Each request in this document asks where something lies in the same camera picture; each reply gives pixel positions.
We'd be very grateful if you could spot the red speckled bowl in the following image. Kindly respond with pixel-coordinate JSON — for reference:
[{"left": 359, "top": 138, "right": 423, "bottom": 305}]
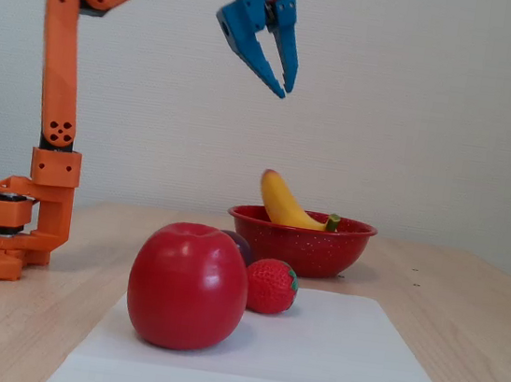
[{"left": 220, "top": 200, "right": 380, "bottom": 287}]

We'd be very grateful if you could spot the dark purple plum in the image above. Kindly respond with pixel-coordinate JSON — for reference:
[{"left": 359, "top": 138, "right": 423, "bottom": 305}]
[{"left": 215, "top": 229, "right": 256, "bottom": 268}]

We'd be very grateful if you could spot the red toy strawberry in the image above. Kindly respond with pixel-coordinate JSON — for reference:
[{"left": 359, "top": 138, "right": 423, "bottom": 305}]
[{"left": 241, "top": 255, "right": 303, "bottom": 319}]

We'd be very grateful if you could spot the blue gripper with motor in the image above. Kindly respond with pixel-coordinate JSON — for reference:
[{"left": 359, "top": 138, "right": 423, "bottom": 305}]
[{"left": 206, "top": 0, "right": 308, "bottom": 101}]

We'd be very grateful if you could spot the red apple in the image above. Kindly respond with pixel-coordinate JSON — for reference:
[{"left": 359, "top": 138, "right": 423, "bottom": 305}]
[{"left": 120, "top": 215, "right": 257, "bottom": 359}]

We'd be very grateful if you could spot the yellow toy banana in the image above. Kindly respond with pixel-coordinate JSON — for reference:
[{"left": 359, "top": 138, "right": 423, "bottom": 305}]
[{"left": 254, "top": 167, "right": 347, "bottom": 234}]

